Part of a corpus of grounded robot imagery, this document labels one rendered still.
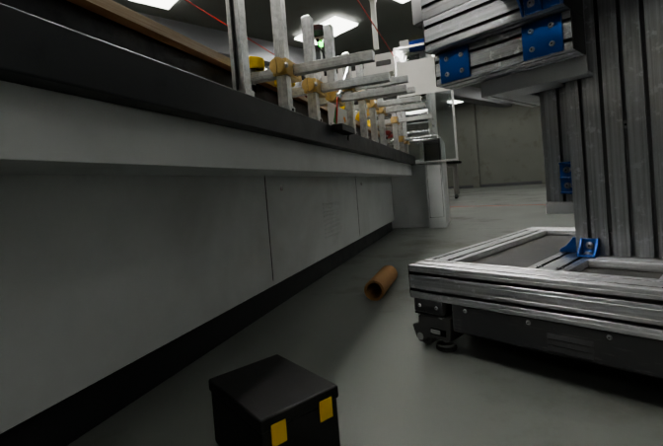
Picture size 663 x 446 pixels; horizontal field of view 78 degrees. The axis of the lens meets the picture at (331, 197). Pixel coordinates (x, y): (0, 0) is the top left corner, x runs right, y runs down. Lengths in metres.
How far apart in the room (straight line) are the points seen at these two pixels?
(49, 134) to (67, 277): 0.35
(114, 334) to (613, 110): 1.26
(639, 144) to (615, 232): 0.22
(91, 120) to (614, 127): 1.12
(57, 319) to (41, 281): 0.08
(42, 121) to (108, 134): 0.10
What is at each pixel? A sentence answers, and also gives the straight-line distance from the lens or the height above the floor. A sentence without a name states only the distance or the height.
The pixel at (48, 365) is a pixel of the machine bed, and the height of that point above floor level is 0.17.
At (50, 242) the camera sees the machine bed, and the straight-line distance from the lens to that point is 0.92.
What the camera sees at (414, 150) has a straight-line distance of 4.00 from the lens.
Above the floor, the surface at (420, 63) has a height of 1.56.
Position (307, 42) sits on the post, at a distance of 1.61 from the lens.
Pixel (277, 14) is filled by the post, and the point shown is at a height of 1.01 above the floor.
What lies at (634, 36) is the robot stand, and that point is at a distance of 1.25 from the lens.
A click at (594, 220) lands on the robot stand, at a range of 1.24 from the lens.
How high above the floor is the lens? 0.45
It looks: 1 degrees down
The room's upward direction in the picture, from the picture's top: 5 degrees counter-clockwise
